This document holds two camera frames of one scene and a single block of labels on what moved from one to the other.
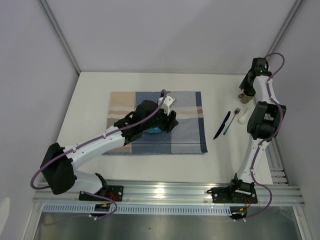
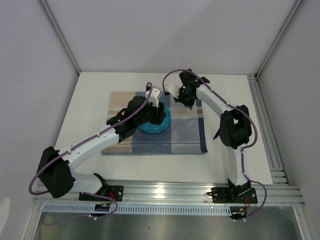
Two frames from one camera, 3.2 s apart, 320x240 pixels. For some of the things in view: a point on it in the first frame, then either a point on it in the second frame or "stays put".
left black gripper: (168, 125) → (159, 113)
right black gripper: (251, 91) → (190, 104)
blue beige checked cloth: (187, 137) stays put
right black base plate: (224, 195) stays put
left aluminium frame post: (61, 34) stays put
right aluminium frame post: (285, 27) stays put
